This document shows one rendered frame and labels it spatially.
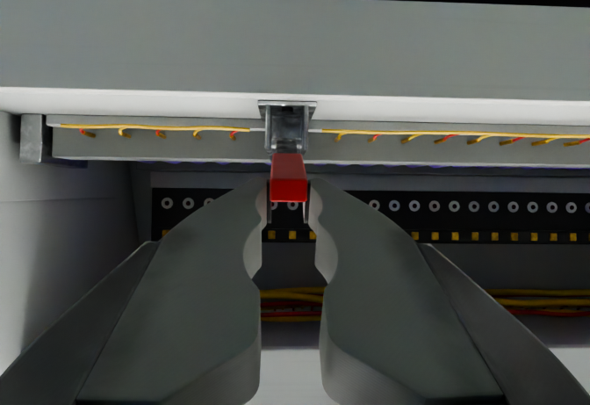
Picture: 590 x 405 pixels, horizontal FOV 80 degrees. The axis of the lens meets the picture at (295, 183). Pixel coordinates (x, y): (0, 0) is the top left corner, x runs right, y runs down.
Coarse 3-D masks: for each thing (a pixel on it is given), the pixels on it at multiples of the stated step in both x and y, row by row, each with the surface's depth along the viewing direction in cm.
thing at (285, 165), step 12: (288, 144) 17; (276, 156) 14; (288, 156) 14; (300, 156) 14; (276, 168) 12; (288, 168) 12; (300, 168) 12; (276, 180) 11; (288, 180) 11; (300, 180) 11; (276, 192) 11; (288, 192) 11; (300, 192) 11
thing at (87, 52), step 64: (0, 0) 15; (64, 0) 15; (128, 0) 16; (192, 0) 16; (256, 0) 16; (320, 0) 16; (384, 0) 16; (0, 64) 15; (64, 64) 15; (128, 64) 16; (192, 64) 16; (256, 64) 16; (320, 64) 16; (384, 64) 16; (448, 64) 16; (512, 64) 16; (576, 64) 16; (0, 128) 19; (0, 192) 20; (64, 192) 25; (576, 192) 36
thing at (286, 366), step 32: (288, 288) 38; (320, 288) 38; (288, 320) 34; (320, 320) 34; (544, 320) 38; (576, 320) 38; (288, 352) 22; (576, 352) 23; (288, 384) 22; (320, 384) 22
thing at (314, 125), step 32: (256, 128) 21; (320, 128) 21; (352, 128) 21; (384, 128) 21; (416, 128) 21; (448, 128) 21; (480, 128) 21; (512, 128) 21; (544, 128) 21; (576, 128) 22
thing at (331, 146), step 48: (96, 144) 21; (144, 144) 21; (192, 144) 21; (240, 144) 21; (336, 144) 21; (384, 144) 22; (432, 144) 22; (480, 144) 22; (528, 144) 22; (576, 144) 21
